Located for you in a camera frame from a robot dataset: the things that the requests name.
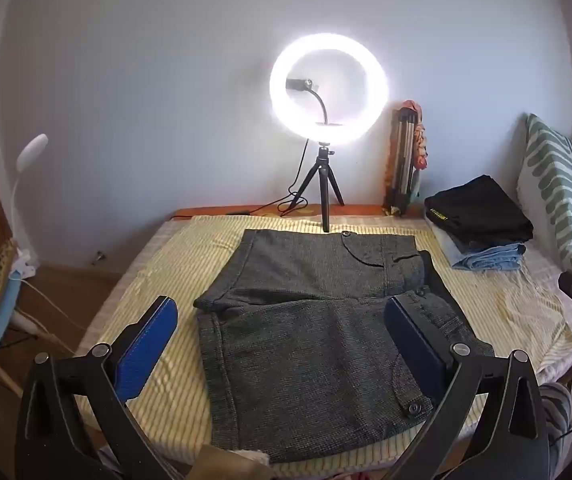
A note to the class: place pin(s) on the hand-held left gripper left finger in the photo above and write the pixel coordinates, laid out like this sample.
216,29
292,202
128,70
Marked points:
148,345

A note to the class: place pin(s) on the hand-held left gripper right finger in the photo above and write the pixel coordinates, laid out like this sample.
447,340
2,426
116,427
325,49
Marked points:
416,345

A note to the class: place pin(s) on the grey tweed pants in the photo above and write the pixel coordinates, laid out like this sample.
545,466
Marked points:
306,340

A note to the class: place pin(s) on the folded black pants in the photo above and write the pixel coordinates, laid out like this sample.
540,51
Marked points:
476,210

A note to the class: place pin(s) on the pale checked bed sheet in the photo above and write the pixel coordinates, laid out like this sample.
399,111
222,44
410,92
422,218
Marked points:
546,270

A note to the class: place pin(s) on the yellow striped blanket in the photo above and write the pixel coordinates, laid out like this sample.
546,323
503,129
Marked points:
165,260

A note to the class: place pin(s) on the folded blue jeans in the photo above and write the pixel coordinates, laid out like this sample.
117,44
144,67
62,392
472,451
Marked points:
491,257

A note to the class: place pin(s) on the green striped white pillow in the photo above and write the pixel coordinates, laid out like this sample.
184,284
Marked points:
556,185

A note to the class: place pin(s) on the small metal object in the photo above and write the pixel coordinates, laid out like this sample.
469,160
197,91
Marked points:
98,257

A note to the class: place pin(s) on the folded white cloth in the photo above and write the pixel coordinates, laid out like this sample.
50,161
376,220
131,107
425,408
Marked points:
446,242

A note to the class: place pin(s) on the person's striped trouser leg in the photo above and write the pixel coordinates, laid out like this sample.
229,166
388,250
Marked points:
556,425

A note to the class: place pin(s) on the tan cloth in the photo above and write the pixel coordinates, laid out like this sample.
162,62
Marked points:
215,462

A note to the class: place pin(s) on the orange patterned mattress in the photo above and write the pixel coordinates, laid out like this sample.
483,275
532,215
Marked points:
366,209

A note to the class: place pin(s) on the light blue chair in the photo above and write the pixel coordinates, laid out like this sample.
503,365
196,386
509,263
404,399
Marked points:
0,340

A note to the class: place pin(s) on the folded silver tripod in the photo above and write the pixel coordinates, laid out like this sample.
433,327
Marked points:
402,160

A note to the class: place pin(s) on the black mini tripod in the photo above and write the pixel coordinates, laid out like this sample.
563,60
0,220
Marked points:
324,180

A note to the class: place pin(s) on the orange patterned cloth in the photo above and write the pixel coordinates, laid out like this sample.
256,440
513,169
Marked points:
420,145

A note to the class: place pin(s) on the white gooseneck lamp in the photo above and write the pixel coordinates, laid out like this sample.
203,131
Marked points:
33,146

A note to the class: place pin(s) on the black gooseneck phone holder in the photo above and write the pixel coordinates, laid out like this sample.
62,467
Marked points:
298,84

